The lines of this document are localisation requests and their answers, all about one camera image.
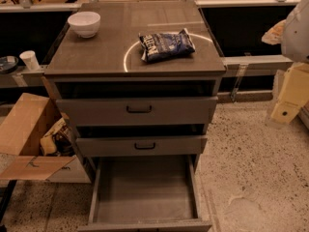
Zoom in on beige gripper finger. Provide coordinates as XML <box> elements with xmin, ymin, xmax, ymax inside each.
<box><xmin>266</xmin><ymin>63</ymin><xmax>309</xmax><ymax>129</ymax></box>

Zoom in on blue chip bag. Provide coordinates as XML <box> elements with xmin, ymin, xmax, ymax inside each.
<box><xmin>139</xmin><ymin>28</ymin><xmax>195</xmax><ymax>63</ymax></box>

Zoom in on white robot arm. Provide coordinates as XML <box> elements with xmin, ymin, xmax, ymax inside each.
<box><xmin>262</xmin><ymin>0</ymin><xmax>309</xmax><ymax>129</ymax></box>

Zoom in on top grey drawer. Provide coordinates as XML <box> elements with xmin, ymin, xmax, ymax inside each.
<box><xmin>56</xmin><ymin>97</ymin><xmax>217</xmax><ymax>126</ymax></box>

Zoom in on grey drawer cabinet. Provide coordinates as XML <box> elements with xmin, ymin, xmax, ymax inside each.
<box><xmin>43</xmin><ymin>0</ymin><xmax>227</xmax><ymax>232</ymax></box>

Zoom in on middle grey drawer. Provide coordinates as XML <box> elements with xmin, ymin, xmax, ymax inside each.
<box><xmin>76</xmin><ymin>135</ymin><xmax>207</xmax><ymax>157</ymax></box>

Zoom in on bottom grey open drawer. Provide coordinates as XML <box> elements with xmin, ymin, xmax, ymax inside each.
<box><xmin>78</xmin><ymin>156</ymin><xmax>211</xmax><ymax>232</ymax></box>

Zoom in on white ceramic bowl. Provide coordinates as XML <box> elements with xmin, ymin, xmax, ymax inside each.
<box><xmin>68</xmin><ymin>12</ymin><xmax>100</xmax><ymax>38</ymax></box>

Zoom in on snack bags in box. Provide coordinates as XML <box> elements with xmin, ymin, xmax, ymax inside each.
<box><xmin>40</xmin><ymin>118</ymin><xmax>74</xmax><ymax>157</ymax></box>

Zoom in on white paper cup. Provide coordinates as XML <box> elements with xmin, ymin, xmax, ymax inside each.
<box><xmin>19</xmin><ymin>50</ymin><xmax>40</xmax><ymax>71</ymax></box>

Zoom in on open cardboard box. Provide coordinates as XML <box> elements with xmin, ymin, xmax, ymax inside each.
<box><xmin>0</xmin><ymin>93</ymin><xmax>91</xmax><ymax>183</ymax></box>

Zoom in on dark round lid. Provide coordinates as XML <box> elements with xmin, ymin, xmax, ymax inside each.
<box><xmin>0</xmin><ymin>56</ymin><xmax>18</xmax><ymax>74</ymax></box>

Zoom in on metal rail frame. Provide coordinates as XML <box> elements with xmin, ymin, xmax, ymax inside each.
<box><xmin>219</xmin><ymin>55</ymin><xmax>292</xmax><ymax>102</ymax></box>

